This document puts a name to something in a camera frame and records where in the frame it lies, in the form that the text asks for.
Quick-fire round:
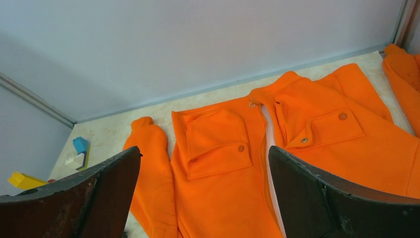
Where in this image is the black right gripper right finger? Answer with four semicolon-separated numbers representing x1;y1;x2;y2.
268;146;420;238

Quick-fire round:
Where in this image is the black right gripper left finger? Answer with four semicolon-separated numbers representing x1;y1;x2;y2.
0;146;141;238

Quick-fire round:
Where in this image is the orange fleece jacket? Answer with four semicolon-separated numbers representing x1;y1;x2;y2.
124;44;420;238

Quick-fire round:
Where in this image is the blue and white block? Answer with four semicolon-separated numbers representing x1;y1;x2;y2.
64;136;90;171

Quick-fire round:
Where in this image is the yellow toy block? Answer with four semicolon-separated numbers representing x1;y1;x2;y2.
7;172;55;190

